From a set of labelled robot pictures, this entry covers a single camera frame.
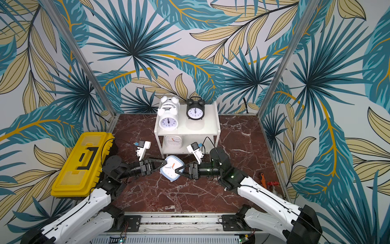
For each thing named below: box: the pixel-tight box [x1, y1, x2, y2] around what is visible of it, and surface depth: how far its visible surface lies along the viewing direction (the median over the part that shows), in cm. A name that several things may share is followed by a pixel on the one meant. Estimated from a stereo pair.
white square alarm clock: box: [164, 135, 183, 149], surface depth 81 cm
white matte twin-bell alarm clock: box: [157, 108, 179, 132], surface depth 65 cm
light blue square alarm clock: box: [159, 155, 186, 182], surface depth 65 cm
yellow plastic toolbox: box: [51, 131, 116, 198], surface depth 76 cm
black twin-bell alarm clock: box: [186, 96, 206, 121], surface depth 70 cm
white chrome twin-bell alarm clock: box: [158, 95, 181, 111], surface depth 69 cm
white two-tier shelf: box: [153, 101, 221, 159], surface depth 71 cm
